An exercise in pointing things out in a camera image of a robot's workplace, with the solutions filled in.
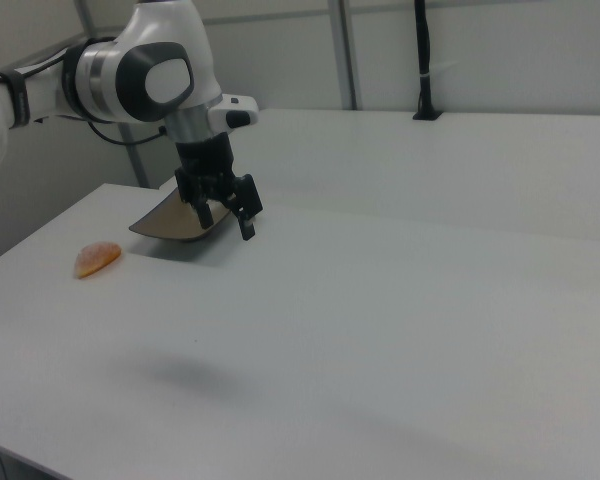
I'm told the square brown ceramic plate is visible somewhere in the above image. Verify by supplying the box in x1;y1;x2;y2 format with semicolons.
128;187;234;244

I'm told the orange bread roll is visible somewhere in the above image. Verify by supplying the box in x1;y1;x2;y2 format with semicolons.
73;241;124;280

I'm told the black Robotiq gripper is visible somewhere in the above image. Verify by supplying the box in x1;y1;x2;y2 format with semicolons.
173;131;265;243

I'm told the black velcro cable strap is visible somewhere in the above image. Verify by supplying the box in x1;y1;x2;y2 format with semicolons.
2;70;34;130

